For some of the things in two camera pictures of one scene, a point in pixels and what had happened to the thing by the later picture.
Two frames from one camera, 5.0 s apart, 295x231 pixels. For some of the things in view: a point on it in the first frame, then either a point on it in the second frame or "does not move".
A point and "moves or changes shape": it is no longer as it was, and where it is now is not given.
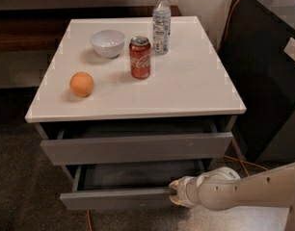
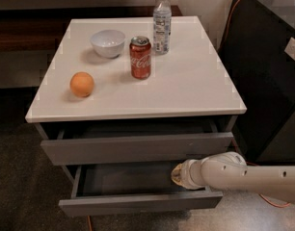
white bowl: [108, 43] does not move
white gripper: [184, 191] → [187, 174]
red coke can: [140, 53] does not move
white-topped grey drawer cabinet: [126, 121] does not move
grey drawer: [123, 185] moves or changes shape
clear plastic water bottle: [161, 24] does not move
